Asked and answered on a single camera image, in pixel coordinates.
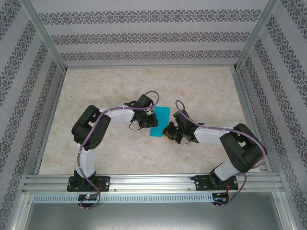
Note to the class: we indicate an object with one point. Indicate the grey sheet metal panel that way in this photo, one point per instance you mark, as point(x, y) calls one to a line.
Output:
point(153, 218)

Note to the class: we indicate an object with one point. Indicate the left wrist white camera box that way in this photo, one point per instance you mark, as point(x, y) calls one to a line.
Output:
point(151, 110)

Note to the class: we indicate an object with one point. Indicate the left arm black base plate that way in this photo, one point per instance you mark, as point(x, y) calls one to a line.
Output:
point(104, 183)

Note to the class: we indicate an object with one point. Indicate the aluminium mounting rail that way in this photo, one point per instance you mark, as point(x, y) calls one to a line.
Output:
point(153, 183)

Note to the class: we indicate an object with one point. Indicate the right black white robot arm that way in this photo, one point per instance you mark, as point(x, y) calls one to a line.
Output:
point(247, 153)

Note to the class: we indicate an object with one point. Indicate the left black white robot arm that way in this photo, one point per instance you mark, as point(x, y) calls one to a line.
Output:
point(90, 130)

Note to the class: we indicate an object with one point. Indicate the aluminium frame post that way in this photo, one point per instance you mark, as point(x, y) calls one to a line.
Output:
point(45, 33)
point(255, 33)

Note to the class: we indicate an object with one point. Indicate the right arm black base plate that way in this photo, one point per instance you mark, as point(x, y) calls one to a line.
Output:
point(201, 182)

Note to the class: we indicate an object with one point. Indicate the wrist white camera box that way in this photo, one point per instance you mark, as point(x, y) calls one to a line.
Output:
point(176, 122)
point(151, 110)

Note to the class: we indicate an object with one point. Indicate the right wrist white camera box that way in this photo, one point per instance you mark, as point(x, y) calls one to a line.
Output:
point(176, 122)

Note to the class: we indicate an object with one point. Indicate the aluminium frame cross beam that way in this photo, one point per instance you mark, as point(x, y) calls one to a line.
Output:
point(148, 66)

